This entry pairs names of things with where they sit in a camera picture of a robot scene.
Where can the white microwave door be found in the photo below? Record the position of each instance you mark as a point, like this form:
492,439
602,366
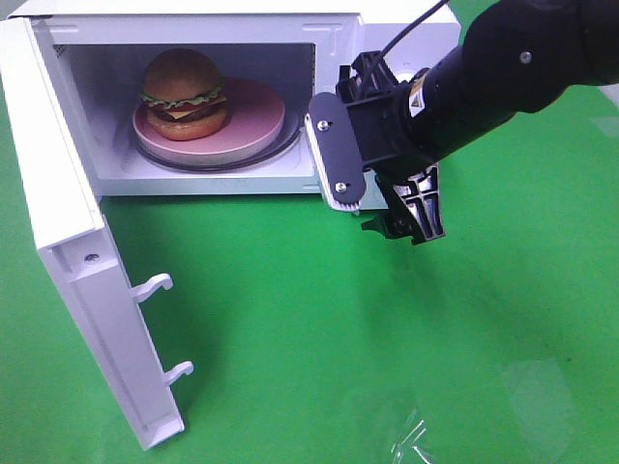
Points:
72,235

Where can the pink plate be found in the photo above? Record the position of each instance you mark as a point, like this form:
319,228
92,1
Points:
248,97

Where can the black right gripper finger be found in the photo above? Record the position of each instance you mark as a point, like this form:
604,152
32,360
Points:
368,76
413,208

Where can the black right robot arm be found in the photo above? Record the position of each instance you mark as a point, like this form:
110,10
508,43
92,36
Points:
516,56

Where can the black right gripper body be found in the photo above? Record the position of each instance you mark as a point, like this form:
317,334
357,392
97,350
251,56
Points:
381,123

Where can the green table mat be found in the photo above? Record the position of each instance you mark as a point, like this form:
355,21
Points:
288,309

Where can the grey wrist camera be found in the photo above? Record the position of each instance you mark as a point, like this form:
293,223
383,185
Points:
335,152

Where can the glass microwave turntable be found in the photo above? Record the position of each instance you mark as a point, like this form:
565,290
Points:
285,145

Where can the white partition panel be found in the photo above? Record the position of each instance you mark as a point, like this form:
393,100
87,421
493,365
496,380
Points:
612,92

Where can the burger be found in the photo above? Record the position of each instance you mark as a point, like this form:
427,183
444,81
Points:
183,95

